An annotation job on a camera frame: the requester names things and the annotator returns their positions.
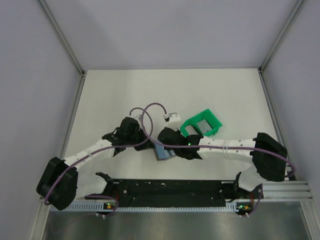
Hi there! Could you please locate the silver VIP card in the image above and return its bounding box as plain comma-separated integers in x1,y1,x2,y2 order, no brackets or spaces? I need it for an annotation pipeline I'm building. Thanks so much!
196,119,213,135

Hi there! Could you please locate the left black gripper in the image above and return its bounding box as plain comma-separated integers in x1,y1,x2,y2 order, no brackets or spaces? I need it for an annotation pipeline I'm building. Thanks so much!
126,126,155,151

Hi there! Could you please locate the white slotted cable duct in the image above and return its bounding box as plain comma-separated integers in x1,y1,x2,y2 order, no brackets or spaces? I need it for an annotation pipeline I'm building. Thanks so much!
50,200,249,213

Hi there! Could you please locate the grey card holder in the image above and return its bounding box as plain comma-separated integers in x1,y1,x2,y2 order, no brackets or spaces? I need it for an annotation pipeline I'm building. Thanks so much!
154,144,176,161

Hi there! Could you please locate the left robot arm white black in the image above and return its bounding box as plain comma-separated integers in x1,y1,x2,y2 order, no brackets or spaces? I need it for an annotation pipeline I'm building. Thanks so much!
36,115,153,210

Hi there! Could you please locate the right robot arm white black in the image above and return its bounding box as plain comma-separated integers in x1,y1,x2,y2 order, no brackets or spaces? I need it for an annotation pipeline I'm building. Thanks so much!
157,127,287,198

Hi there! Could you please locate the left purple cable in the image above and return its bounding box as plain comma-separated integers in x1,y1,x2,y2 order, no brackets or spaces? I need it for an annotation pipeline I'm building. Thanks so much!
44,107,155,218

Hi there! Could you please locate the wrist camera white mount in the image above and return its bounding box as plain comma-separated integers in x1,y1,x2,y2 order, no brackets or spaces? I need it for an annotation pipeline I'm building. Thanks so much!
133,114,142,122
163,112,182,131

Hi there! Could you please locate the stack of white cards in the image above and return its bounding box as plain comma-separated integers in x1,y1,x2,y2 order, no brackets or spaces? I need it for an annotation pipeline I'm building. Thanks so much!
185,125,201,135

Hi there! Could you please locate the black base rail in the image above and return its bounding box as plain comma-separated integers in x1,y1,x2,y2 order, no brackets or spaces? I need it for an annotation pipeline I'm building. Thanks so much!
84,177,262,208

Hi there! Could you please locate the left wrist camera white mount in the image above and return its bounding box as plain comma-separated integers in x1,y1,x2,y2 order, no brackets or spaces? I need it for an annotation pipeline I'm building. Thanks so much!
133,114,142,122

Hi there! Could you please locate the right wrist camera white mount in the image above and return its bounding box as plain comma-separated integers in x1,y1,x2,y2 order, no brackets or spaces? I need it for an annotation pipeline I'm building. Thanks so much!
163,112,182,131

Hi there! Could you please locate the left aluminium frame post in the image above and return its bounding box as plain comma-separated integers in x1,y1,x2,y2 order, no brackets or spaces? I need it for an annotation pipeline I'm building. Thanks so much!
36,0,86,76

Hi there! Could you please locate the right aluminium frame post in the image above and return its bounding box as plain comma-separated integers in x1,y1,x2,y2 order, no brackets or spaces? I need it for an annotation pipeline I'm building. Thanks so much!
258,0,307,74

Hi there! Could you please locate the green plastic bin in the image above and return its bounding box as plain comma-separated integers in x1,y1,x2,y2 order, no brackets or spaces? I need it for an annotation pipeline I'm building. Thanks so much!
179,108,223,137

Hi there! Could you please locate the aluminium frame post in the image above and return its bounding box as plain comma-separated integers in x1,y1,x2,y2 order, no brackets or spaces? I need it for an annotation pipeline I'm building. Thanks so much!
36,0,86,76
258,0,307,74

